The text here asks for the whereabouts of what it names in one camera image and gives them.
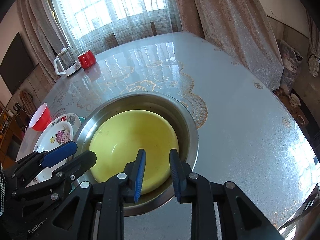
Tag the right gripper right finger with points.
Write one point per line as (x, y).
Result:
(218, 209)

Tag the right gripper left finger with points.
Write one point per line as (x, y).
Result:
(97, 210)

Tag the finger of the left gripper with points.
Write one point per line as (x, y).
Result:
(32, 164)
(55, 189)

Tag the yellow plastic bowl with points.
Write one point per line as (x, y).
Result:
(118, 140)

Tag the white floral plate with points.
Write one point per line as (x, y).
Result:
(51, 138)

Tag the red plastic bowl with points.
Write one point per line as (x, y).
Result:
(40, 119)

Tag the large white double-happiness plate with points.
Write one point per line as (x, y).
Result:
(73, 119)

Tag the wooden cabinet with shelf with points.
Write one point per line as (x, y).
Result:
(11, 138)

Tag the white glass electric kettle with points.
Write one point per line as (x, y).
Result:
(66, 62)

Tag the red mug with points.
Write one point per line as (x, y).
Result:
(87, 59)

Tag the white patterned pot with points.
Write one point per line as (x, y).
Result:
(294, 100)

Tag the left beige curtain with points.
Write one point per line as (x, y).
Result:
(43, 33)

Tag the beige curtain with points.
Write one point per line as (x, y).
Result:
(43, 33)
(241, 29)

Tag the sheer white window curtain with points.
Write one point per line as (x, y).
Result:
(99, 25)

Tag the right beige curtain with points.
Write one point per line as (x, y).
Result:
(241, 29)

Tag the black wall television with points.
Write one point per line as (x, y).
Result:
(16, 65)

